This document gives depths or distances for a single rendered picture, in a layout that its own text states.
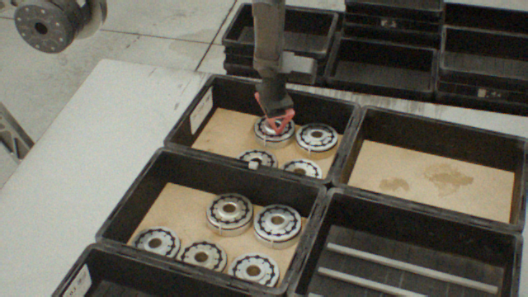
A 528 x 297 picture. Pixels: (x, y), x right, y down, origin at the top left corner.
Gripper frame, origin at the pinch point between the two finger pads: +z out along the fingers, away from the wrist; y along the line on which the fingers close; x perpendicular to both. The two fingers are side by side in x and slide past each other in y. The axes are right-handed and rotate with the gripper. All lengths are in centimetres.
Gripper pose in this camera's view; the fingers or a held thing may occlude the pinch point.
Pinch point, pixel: (274, 123)
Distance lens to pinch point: 162.7
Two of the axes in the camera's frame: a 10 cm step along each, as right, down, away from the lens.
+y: -3.2, -6.4, 7.0
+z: 0.2, 7.4, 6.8
